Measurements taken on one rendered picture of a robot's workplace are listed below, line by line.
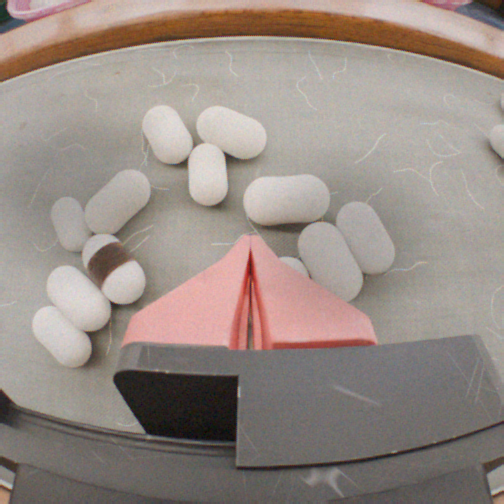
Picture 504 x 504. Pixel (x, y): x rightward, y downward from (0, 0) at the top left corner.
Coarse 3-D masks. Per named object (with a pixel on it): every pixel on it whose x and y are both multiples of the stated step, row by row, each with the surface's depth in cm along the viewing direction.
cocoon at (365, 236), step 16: (352, 208) 13; (368, 208) 13; (336, 224) 14; (352, 224) 13; (368, 224) 13; (352, 240) 13; (368, 240) 13; (384, 240) 13; (368, 256) 13; (384, 256) 13; (368, 272) 13
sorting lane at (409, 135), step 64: (64, 64) 19; (128, 64) 19; (192, 64) 18; (256, 64) 18; (320, 64) 18; (384, 64) 18; (448, 64) 19; (0, 128) 18; (64, 128) 17; (128, 128) 17; (192, 128) 17; (320, 128) 17; (384, 128) 17; (448, 128) 17; (0, 192) 16; (64, 192) 16; (384, 192) 16; (448, 192) 16; (0, 256) 15; (64, 256) 15; (192, 256) 15; (448, 256) 15; (0, 320) 14; (128, 320) 14; (384, 320) 14; (448, 320) 14; (0, 384) 13; (64, 384) 13
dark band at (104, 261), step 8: (104, 248) 13; (112, 248) 13; (120, 248) 13; (96, 256) 13; (104, 256) 13; (112, 256) 13; (120, 256) 13; (128, 256) 13; (88, 264) 13; (96, 264) 13; (104, 264) 13; (112, 264) 13; (120, 264) 13; (88, 272) 13; (96, 272) 13; (104, 272) 13; (96, 280) 13; (104, 280) 12
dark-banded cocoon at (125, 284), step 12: (96, 240) 13; (108, 240) 13; (84, 252) 13; (84, 264) 13; (132, 264) 13; (108, 276) 12; (120, 276) 13; (132, 276) 13; (144, 276) 14; (108, 288) 13; (120, 288) 13; (132, 288) 13; (120, 300) 13; (132, 300) 13
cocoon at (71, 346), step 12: (48, 312) 12; (60, 312) 13; (36, 324) 12; (48, 324) 12; (60, 324) 12; (72, 324) 13; (36, 336) 12; (48, 336) 12; (60, 336) 12; (72, 336) 12; (84, 336) 13; (48, 348) 12; (60, 348) 12; (72, 348) 12; (84, 348) 12; (60, 360) 12; (72, 360) 12; (84, 360) 12
